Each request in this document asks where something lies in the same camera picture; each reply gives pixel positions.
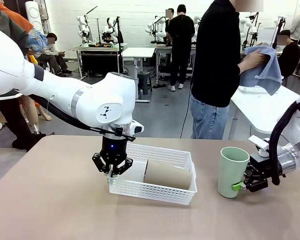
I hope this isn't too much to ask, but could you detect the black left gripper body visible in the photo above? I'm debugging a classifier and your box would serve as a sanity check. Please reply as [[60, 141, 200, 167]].
[[100, 134, 129, 165]]

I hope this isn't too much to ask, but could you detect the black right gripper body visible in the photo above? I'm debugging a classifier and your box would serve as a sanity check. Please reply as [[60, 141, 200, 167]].
[[249, 159, 282, 193]]

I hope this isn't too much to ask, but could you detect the pale green cup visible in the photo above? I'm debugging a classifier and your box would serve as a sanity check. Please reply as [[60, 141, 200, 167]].
[[217, 146, 251, 199]]

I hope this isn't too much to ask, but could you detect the white perforated plastic basket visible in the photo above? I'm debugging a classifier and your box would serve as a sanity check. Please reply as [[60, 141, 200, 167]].
[[107, 142, 198, 206]]

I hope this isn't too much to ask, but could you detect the brown paper-textured cup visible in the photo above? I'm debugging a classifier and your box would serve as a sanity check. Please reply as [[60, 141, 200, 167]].
[[143, 159, 193, 190]]

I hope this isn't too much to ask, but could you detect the blue towel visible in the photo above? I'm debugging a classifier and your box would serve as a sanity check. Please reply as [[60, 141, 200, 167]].
[[239, 44, 283, 96]]

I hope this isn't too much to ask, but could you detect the person's right forearm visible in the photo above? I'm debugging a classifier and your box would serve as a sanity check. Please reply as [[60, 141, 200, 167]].
[[236, 61, 249, 75]]

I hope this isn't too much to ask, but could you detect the person's right hand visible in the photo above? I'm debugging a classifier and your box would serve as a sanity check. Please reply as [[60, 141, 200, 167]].
[[242, 48, 269, 69]]

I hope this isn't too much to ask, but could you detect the white side table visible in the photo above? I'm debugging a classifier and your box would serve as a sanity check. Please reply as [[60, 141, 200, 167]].
[[229, 84, 300, 141]]

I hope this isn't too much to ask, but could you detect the grey plastic stool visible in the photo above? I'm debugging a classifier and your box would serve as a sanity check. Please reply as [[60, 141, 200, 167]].
[[137, 71, 154, 95]]

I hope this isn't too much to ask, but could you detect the grey desk with black panel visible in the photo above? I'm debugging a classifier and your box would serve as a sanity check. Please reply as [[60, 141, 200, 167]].
[[69, 43, 129, 78]]

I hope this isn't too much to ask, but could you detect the white height-adjustable desk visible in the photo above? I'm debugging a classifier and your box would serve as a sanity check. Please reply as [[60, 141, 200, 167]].
[[121, 46, 156, 103]]

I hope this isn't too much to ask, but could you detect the seated person with phone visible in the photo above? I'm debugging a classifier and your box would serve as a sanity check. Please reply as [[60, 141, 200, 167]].
[[34, 32, 73, 78]]

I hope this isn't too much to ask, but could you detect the seated person in black sweater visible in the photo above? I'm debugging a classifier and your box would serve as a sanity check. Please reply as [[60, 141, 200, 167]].
[[276, 29, 300, 87]]

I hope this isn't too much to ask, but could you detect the person in black shirt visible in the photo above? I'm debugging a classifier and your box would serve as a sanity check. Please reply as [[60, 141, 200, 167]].
[[189, 0, 242, 140]]

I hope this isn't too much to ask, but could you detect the white and black background robot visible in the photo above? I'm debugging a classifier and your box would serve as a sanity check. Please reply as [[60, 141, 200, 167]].
[[100, 17, 116, 44]]

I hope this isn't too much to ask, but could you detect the standing person in black clothes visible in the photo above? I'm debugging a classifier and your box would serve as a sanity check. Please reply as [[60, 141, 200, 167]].
[[164, 4, 196, 92]]

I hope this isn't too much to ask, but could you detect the blue patterned garment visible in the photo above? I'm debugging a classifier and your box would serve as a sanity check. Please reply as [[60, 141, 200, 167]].
[[26, 27, 49, 66]]

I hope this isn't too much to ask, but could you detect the black tripod stand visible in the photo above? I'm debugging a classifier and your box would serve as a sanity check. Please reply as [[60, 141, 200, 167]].
[[271, 16, 288, 49]]

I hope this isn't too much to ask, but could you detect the standing person in grey sweater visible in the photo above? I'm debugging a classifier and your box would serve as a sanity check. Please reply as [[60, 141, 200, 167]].
[[288, 6, 300, 44]]

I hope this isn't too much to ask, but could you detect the white tower fan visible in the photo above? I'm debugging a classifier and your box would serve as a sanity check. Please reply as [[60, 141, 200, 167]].
[[24, 1, 45, 33]]

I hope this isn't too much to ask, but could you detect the person in green puffer jacket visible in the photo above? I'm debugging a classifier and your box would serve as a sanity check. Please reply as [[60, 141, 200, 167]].
[[0, 0, 47, 151]]

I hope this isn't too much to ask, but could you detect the mannequin in orange garment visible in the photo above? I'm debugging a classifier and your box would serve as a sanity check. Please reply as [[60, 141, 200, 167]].
[[0, 0, 52, 122]]

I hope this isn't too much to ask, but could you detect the right arm black cable bundle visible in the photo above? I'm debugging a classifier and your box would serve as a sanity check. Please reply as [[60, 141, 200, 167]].
[[268, 99, 300, 186]]

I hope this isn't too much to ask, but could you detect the arm black cable bundle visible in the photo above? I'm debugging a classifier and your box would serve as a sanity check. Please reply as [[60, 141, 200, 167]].
[[268, 99, 300, 186], [27, 93, 137, 141]]

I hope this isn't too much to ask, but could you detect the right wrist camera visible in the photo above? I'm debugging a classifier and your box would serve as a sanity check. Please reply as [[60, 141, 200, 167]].
[[248, 134, 271, 158]]

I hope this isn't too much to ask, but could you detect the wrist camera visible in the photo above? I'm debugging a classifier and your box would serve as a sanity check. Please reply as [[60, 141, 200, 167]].
[[248, 134, 271, 158], [131, 119, 145, 135]]

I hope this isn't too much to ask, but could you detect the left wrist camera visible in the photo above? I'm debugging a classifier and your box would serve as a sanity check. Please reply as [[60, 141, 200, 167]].
[[131, 119, 145, 135]]

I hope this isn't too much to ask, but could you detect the left arm black cable bundle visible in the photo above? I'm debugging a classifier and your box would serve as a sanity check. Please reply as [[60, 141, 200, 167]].
[[27, 93, 137, 141]]

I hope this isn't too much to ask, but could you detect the white wire dish rack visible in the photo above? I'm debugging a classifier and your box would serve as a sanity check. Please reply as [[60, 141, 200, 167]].
[[239, 85, 278, 95]]

